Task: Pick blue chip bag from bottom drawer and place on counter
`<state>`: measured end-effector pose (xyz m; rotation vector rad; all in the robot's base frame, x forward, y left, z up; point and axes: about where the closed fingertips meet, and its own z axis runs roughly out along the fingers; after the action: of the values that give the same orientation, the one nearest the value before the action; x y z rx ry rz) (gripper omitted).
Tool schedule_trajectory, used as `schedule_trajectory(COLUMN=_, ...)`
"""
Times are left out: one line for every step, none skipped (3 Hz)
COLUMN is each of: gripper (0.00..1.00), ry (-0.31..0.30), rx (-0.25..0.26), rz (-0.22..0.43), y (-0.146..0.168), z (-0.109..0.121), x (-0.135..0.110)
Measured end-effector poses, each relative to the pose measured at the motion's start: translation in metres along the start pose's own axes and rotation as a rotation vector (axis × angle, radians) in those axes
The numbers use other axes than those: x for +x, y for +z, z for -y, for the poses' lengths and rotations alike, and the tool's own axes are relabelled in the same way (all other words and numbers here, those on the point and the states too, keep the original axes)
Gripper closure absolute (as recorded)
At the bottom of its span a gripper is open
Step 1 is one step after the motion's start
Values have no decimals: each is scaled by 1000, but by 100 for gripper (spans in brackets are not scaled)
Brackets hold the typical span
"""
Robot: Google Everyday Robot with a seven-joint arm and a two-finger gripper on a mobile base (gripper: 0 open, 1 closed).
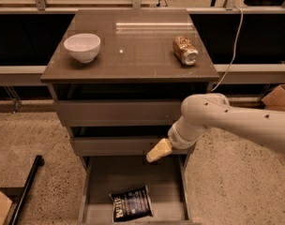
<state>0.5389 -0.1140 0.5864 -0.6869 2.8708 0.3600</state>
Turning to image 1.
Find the white ceramic bowl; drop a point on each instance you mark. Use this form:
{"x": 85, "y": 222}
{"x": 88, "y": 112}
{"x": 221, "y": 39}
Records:
{"x": 83, "y": 47}

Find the black pole on floor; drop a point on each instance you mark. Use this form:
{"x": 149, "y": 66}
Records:
{"x": 38, "y": 162}

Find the blue chip bag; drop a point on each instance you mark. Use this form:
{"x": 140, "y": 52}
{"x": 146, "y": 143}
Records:
{"x": 131, "y": 205}

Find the middle grey drawer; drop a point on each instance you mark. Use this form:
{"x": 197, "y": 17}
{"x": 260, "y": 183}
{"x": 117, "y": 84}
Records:
{"x": 113, "y": 146}

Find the top grey drawer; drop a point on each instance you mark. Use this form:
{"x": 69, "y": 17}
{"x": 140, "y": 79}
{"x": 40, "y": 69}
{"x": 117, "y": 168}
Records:
{"x": 109, "y": 113}

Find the bottom open grey drawer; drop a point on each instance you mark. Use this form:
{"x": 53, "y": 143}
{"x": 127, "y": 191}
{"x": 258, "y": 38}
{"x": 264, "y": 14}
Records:
{"x": 114, "y": 175}

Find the grey drawer cabinet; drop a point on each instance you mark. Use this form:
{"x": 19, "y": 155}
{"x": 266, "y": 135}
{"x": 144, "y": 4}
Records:
{"x": 136, "y": 62}

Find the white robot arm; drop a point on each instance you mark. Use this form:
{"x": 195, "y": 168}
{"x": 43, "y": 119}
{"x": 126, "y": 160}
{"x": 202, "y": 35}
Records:
{"x": 202, "y": 112}

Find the cardboard box right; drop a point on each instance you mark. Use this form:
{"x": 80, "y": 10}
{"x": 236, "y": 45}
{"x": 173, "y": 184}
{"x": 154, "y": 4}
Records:
{"x": 275, "y": 100}

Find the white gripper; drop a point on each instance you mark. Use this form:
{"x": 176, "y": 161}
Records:
{"x": 174, "y": 139}

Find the crushed gold soda can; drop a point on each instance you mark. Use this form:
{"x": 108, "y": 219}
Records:
{"x": 185, "y": 51}

